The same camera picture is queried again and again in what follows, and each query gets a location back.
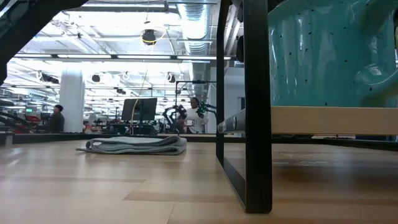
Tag grey towel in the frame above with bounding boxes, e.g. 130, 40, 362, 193
75, 135, 188, 156

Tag teal speckled mug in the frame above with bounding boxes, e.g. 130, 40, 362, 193
267, 0, 398, 108

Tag light wooden shelf board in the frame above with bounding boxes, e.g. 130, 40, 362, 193
217, 105, 398, 136

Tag background green robot gripper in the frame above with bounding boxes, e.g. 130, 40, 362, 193
197, 100, 218, 118

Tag person in white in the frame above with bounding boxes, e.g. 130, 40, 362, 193
185, 96, 209, 134

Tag background black robot arms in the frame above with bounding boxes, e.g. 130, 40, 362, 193
160, 105, 188, 134

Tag black computer monitor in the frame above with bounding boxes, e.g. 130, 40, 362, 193
121, 97, 158, 122

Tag long ceiling light bar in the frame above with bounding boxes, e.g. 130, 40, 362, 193
14, 53, 233, 63

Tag white building column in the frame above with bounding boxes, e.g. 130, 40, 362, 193
58, 69, 86, 133

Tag person in dark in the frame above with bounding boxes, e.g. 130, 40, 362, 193
49, 104, 66, 134

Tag black table edge rail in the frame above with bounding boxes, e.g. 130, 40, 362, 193
0, 132, 398, 152

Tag black background rig frame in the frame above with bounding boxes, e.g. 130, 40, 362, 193
174, 80, 218, 131

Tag black metal shelf frame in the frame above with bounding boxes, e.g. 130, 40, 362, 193
215, 0, 274, 214

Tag silver ceiling air duct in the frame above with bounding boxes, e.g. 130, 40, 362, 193
177, 2, 216, 56

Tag black ceiling camera device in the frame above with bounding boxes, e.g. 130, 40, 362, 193
141, 29, 157, 46

